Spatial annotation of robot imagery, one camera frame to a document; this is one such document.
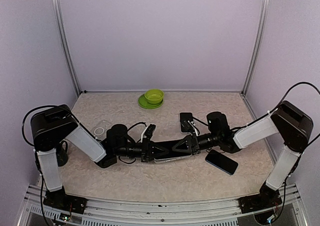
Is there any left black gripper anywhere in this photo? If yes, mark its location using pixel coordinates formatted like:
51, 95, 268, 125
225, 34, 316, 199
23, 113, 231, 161
114, 137, 169, 162

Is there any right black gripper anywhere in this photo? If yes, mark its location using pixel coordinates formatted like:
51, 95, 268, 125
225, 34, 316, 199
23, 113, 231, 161
171, 132, 221, 155

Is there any large black phone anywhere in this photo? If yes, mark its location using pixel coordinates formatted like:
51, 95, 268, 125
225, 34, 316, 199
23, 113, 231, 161
156, 140, 180, 153

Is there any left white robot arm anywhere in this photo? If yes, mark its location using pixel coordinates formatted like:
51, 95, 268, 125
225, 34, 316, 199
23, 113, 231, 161
30, 104, 169, 208

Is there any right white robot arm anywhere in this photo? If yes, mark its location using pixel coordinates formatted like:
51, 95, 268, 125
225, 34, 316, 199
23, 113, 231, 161
172, 101, 314, 208

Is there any black phone blue edge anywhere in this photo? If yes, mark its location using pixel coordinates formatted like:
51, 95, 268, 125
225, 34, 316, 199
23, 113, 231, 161
205, 150, 239, 175

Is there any green saucer plate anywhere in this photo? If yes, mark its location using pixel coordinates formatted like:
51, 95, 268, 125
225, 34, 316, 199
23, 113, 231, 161
138, 94, 164, 109

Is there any green bowl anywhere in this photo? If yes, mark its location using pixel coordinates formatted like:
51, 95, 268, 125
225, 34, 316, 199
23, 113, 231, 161
144, 89, 165, 104

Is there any black mug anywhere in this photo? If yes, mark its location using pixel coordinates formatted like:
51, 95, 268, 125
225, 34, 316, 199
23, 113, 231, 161
56, 140, 68, 167

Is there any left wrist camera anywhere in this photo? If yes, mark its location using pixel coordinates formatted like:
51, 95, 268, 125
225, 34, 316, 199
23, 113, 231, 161
140, 124, 156, 143

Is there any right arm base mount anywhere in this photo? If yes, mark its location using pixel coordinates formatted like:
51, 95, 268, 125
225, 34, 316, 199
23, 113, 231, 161
238, 182, 283, 213

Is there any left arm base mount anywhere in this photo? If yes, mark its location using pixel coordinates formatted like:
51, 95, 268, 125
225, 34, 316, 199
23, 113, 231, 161
43, 187, 88, 214

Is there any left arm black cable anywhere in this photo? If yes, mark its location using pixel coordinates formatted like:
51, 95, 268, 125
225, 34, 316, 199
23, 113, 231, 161
21, 105, 73, 146

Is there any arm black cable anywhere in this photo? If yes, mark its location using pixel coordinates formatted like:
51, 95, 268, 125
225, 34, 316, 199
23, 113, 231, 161
21, 105, 73, 146
274, 82, 320, 111

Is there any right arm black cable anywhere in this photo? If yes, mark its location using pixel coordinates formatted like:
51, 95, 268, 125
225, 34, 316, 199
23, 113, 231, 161
274, 82, 320, 111

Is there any right aluminium frame post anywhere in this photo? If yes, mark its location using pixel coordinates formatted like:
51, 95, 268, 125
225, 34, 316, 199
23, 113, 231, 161
241, 0, 270, 97

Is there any aluminium frame post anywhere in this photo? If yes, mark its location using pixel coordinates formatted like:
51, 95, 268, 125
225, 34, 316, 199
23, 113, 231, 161
241, 0, 270, 97
52, 0, 82, 96

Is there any left aluminium frame post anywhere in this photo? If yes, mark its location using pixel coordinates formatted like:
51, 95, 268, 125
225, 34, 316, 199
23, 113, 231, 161
52, 0, 82, 96

